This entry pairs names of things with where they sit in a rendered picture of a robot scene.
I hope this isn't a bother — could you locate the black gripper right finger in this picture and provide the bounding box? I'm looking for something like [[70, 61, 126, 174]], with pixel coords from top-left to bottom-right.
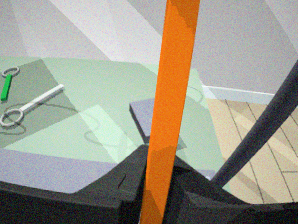
[[161, 156, 298, 224]]

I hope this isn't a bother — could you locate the orange handle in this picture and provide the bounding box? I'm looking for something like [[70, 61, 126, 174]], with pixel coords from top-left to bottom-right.
[[140, 0, 201, 224]]

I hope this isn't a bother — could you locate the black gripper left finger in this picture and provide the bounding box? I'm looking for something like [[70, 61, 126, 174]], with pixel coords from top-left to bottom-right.
[[0, 144, 149, 224]]

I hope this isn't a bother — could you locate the green bar with white loop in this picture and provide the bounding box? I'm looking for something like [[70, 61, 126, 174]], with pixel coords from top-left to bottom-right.
[[0, 67, 20, 100]]

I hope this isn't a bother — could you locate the white loop with flat handle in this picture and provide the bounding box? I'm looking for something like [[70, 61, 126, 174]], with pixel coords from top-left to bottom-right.
[[0, 84, 65, 127]]

